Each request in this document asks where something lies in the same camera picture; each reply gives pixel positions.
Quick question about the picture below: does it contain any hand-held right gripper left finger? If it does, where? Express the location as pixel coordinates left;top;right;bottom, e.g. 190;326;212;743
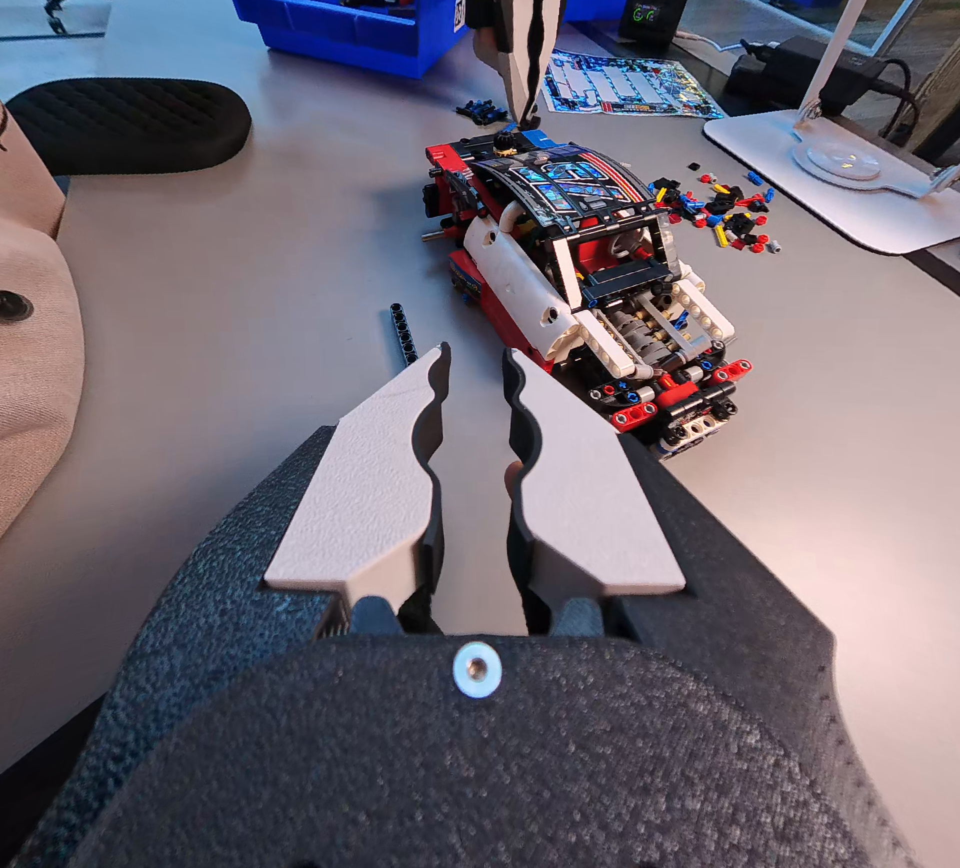
264;341;453;612

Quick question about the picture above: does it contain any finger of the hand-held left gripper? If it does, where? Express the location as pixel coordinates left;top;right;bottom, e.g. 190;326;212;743
524;0;566;124
493;0;537;113

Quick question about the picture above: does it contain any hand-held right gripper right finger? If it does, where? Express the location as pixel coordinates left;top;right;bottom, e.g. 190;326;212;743
503;348;688;601

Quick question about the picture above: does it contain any black lego beam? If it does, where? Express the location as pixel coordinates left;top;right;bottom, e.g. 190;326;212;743
388;301;420;367

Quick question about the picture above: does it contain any red white lego car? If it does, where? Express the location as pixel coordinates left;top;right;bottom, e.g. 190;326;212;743
423;121;754;462

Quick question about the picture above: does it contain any pile of small lego pieces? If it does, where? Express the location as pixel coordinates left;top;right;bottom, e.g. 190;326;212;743
648;162;783;255

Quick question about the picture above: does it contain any small black display device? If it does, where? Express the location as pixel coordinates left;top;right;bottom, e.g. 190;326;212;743
617;0;693;46

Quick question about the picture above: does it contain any shiny sticker sheet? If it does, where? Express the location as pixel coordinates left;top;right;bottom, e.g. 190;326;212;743
540;48;726;120

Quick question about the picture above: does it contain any black power adapter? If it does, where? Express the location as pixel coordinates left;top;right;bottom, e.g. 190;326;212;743
723;35;895;117

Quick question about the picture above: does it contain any white lamp stand base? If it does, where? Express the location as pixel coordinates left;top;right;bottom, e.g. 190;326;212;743
702;0;960;256

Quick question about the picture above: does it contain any black padded wrist rest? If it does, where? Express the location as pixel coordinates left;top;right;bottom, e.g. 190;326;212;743
5;77;254;177

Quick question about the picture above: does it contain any white cable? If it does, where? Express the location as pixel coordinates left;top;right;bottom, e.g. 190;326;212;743
673;30;745;57

